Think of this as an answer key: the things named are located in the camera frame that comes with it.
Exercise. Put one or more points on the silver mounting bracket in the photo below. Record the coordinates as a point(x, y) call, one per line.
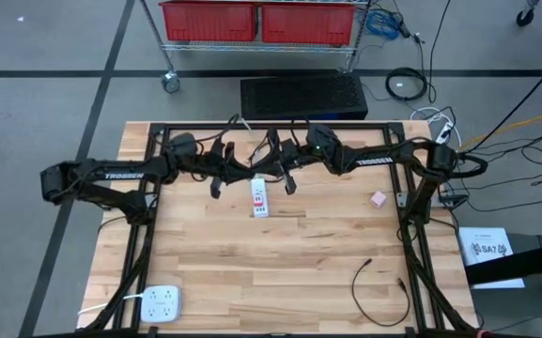
point(402, 199)

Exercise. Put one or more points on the red plastic storage bin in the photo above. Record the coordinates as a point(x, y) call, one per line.
point(209, 21)
point(308, 23)

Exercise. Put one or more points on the grey side table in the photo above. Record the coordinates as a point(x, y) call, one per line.
point(533, 305)

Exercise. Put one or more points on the white floor power strip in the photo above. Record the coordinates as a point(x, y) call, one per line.
point(444, 133)

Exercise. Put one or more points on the pink USB charger adapter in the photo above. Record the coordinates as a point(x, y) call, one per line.
point(378, 199)

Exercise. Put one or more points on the long white power strip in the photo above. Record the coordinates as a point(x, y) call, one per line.
point(259, 188)

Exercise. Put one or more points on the black caster wheel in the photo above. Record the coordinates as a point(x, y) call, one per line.
point(524, 18)

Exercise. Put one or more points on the square white outlet hub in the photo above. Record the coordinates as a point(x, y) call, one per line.
point(160, 304)

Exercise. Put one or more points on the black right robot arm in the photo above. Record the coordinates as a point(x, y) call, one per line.
point(392, 155)

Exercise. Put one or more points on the black perforated computer case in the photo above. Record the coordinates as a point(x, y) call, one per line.
point(303, 96)

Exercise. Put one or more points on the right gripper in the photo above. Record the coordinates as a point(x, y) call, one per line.
point(298, 157)

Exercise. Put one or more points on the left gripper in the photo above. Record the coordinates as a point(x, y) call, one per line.
point(219, 168)

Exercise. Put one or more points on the black power adapter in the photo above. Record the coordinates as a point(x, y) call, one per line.
point(402, 23)

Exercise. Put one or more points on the black metal beam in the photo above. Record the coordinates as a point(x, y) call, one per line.
point(524, 265)

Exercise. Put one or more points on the black aluminium table frame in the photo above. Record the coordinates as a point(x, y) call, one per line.
point(195, 125)

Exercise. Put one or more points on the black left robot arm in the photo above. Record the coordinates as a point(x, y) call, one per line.
point(87, 173)

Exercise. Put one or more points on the white printed paper sheet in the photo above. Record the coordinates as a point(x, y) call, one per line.
point(482, 237)

